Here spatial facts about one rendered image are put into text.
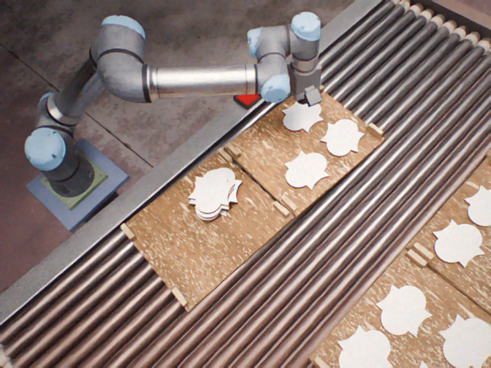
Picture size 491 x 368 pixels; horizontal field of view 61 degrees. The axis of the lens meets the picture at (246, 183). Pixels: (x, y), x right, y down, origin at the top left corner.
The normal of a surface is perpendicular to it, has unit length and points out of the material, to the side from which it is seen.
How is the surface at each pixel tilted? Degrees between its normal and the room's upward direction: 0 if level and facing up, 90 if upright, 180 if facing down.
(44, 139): 10
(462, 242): 0
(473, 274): 0
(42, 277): 0
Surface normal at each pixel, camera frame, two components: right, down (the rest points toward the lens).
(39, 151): -0.04, -0.31
